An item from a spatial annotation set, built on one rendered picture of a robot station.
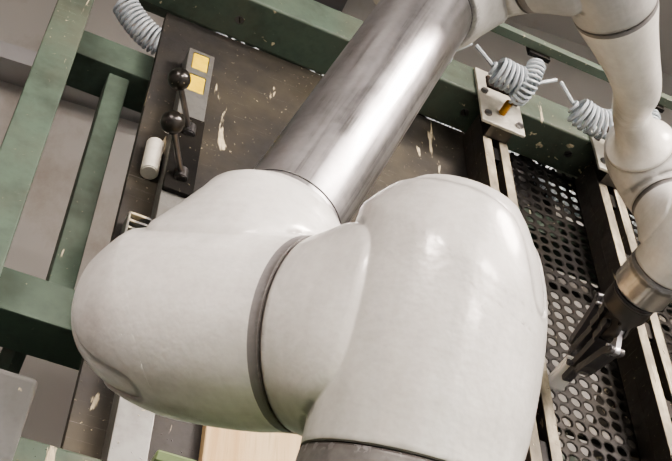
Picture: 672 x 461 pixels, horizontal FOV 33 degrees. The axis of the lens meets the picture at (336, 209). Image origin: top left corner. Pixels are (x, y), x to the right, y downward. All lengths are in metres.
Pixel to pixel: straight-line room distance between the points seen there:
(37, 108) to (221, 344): 1.06
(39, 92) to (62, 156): 2.45
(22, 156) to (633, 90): 0.89
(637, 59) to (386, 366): 0.73
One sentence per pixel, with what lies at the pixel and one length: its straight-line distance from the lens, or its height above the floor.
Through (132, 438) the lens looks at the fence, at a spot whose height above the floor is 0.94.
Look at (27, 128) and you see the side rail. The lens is 1.81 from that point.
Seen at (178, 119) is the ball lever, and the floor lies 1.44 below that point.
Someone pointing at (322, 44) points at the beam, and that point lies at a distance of 2.31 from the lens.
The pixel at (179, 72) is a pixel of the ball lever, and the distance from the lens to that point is 1.86.
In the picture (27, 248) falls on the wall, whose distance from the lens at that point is 4.22.
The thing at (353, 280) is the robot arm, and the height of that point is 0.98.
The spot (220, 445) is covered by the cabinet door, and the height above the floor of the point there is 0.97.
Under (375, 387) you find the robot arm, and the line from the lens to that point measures 0.75.
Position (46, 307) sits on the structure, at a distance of 1.68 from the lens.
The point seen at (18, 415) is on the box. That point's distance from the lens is 1.17.
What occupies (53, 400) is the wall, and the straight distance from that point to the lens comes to 4.10.
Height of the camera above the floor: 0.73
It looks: 22 degrees up
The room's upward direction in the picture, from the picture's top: 14 degrees clockwise
